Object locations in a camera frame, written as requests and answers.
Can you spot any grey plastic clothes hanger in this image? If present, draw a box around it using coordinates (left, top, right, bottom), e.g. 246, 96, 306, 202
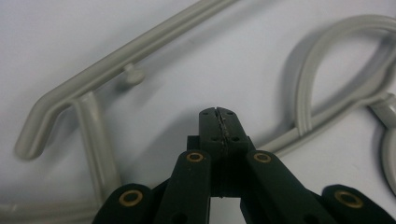
0, 0, 396, 224

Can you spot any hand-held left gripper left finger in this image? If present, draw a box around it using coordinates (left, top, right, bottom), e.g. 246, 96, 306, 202
186, 106, 227, 198

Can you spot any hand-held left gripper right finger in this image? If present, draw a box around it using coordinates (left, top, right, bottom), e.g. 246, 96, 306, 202
217, 106, 257, 198

